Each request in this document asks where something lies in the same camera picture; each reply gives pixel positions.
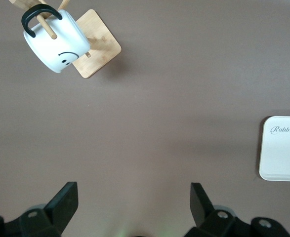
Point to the wooden cup rack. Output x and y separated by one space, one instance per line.
102 42

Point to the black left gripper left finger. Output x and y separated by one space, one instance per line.
60 205

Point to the brown table mat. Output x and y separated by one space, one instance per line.
144 123

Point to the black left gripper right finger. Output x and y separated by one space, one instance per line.
201 205

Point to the white tray with rabbit print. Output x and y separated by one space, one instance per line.
283 153

